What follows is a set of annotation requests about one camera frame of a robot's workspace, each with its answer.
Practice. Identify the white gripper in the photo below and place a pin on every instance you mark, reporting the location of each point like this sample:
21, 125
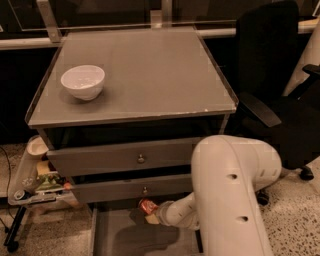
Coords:
164, 212

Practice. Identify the red coke can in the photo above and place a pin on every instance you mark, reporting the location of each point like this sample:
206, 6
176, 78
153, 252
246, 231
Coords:
147, 206

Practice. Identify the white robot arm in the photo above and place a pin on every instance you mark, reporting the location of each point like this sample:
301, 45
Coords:
226, 172

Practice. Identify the grey bottom drawer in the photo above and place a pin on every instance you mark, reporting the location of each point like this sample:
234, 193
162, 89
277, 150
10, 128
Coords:
119, 228

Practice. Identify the grey drawer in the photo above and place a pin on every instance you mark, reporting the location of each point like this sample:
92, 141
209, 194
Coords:
122, 157
134, 188
119, 228

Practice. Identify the grey middle drawer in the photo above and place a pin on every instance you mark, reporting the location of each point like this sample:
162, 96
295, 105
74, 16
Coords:
134, 188

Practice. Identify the grey top drawer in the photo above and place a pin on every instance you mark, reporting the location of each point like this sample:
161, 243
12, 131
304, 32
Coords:
122, 157

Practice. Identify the grey drawer cabinet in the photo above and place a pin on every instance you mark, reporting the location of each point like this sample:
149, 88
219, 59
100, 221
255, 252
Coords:
160, 85

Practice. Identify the green snack bag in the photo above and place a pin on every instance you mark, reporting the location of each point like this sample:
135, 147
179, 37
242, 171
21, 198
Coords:
50, 182

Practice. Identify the black tray stand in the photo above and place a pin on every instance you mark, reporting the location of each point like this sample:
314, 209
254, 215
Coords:
10, 243

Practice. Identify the white ceramic bowl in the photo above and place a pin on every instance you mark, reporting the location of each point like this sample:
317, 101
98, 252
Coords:
84, 82

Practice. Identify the black office chair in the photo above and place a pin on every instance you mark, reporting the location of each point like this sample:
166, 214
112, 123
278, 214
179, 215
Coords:
267, 42

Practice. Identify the metal rail with brackets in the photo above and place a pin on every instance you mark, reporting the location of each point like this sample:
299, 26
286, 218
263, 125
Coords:
32, 24

